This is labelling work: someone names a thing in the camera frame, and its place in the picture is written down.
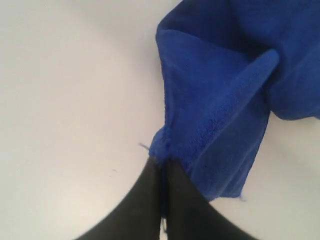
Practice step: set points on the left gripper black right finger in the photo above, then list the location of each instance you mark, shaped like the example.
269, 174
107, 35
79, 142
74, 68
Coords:
190, 216

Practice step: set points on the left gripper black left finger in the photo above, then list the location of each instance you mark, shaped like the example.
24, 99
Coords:
138, 215

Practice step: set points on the blue towel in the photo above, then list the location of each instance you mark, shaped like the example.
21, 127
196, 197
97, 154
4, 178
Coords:
227, 65

